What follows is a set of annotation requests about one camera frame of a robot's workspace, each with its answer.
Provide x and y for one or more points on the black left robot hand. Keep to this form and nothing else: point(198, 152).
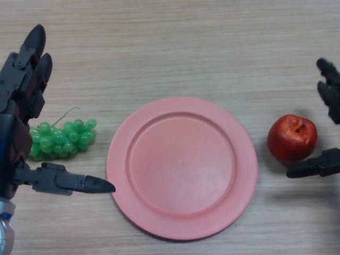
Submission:
point(18, 87)

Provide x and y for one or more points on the red apple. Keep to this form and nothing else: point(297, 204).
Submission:
point(290, 139)

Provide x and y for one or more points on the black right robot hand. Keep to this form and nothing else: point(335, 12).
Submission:
point(329, 162)

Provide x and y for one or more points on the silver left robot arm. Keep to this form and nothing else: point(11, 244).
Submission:
point(5, 228)

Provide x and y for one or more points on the green grape bunch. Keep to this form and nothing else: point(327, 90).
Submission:
point(61, 139)

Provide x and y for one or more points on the pink round plate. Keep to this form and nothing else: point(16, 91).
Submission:
point(183, 170)

